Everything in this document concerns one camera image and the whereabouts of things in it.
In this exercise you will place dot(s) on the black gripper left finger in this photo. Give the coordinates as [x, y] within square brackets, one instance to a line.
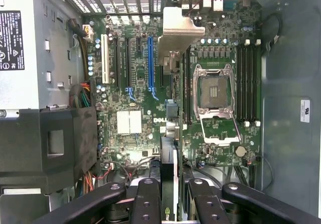
[146, 201]

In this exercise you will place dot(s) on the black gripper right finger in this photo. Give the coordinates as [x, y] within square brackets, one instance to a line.
[208, 204]

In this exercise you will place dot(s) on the silver coin battery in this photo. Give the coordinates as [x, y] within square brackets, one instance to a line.
[240, 151]

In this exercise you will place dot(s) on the metal socket cover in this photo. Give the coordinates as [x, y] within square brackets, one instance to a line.
[220, 128]

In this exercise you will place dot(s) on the white chipset heat sink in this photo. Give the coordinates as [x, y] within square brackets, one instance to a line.
[129, 122]

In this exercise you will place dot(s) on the green motherboard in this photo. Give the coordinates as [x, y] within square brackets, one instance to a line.
[120, 103]

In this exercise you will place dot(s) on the CPU socket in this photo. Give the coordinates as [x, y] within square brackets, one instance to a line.
[214, 91]

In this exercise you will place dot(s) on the black RAM slot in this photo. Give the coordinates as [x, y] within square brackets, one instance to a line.
[255, 83]
[244, 83]
[250, 83]
[239, 83]

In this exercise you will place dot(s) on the short black expansion slot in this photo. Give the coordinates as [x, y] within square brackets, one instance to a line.
[161, 77]

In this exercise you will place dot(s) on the black plastic shroud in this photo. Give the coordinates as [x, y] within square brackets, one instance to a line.
[25, 146]

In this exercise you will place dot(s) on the blue expansion slot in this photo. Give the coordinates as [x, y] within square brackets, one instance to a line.
[150, 63]

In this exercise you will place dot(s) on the long black expansion slot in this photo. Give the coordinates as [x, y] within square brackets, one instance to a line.
[127, 63]
[116, 63]

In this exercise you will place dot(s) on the white expansion slot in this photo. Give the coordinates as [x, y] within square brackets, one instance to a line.
[105, 58]

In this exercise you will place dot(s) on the open grey PC case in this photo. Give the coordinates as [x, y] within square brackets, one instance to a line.
[288, 70]

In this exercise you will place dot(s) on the tiny black expansion slot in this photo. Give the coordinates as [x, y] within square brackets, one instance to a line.
[138, 45]

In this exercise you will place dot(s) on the grey power supply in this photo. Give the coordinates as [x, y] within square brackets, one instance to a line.
[30, 88]

